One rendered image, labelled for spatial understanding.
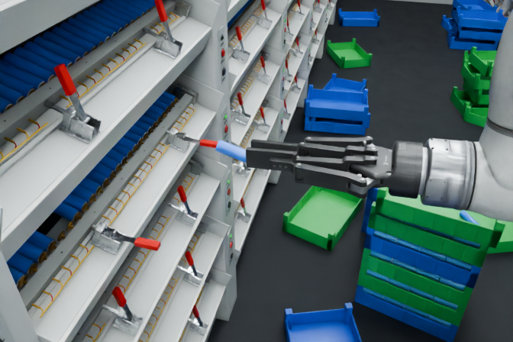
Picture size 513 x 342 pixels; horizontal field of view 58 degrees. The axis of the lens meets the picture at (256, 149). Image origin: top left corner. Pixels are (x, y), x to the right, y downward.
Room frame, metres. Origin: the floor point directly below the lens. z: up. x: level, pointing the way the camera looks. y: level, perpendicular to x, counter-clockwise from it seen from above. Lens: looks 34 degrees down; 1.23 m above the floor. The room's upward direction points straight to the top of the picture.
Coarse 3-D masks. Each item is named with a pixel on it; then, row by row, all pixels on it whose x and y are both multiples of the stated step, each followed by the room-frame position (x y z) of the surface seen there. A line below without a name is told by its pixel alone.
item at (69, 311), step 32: (192, 96) 0.89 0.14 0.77; (192, 128) 0.81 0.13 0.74; (128, 160) 0.67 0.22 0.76; (160, 160) 0.69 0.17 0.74; (128, 192) 0.59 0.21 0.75; (160, 192) 0.61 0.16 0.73; (64, 224) 0.50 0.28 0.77; (128, 224) 0.53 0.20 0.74; (96, 256) 0.46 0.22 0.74; (64, 288) 0.40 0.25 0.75; (96, 288) 0.41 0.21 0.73; (32, 320) 0.35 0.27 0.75; (64, 320) 0.36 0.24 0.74
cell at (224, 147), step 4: (220, 140) 0.57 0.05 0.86; (220, 144) 0.57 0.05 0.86; (224, 144) 0.57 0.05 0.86; (228, 144) 0.57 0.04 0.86; (232, 144) 0.57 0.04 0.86; (216, 148) 0.56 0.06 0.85; (220, 148) 0.56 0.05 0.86; (224, 148) 0.56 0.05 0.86; (228, 148) 0.56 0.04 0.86; (232, 148) 0.56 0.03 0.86; (236, 148) 0.56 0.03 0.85; (240, 148) 0.57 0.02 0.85; (220, 152) 0.56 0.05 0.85; (224, 152) 0.56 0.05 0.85; (228, 152) 0.56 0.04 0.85; (232, 152) 0.56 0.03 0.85; (236, 152) 0.56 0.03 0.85; (240, 152) 0.56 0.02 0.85; (244, 152) 0.56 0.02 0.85; (232, 156) 0.56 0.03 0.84; (236, 156) 0.56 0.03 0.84; (240, 156) 0.56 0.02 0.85; (244, 156) 0.55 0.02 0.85; (240, 160) 0.56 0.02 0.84; (244, 160) 0.55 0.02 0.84
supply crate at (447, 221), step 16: (384, 192) 0.93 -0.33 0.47; (384, 208) 0.93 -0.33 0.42; (400, 208) 0.91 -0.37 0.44; (416, 208) 0.89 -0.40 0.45; (432, 208) 0.95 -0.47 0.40; (448, 208) 0.95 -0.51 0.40; (416, 224) 0.89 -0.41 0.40; (432, 224) 0.87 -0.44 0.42; (448, 224) 0.86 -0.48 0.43; (464, 224) 0.84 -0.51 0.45; (480, 224) 0.89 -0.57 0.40; (496, 224) 0.81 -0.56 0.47; (480, 240) 0.82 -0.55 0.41; (496, 240) 0.81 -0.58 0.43
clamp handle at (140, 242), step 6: (114, 234) 0.48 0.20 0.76; (120, 234) 0.49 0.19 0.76; (120, 240) 0.48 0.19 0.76; (126, 240) 0.48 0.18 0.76; (132, 240) 0.48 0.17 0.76; (138, 240) 0.47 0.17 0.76; (144, 240) 0.47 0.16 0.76; (150, 240) 0.47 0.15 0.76; (138, 246) 0.47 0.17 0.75; (144, 246) 0.47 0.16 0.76; (150, 246) 0.46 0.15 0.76; (156, 246) 0.46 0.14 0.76
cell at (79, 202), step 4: (68, 196) 0.53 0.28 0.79; (72, 196) 0.53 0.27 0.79; (76, 196) 0.54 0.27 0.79; (64, 200) 0.53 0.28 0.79; (68, 200) 0.53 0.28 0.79; (72, 200) 0.53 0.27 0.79; (76, 200) 0.53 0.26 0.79; (80, 200) 0.53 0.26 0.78; (84, 200) 0.53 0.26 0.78; (68, 204) 0.53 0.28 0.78; (72, 204) 0.53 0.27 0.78; (76, 204) 0.53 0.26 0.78; (80, 204) 0.53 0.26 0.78; (84, 204) 0.53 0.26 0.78; (76, 208) 0.52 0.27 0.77; (80, 208) 0.52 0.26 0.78
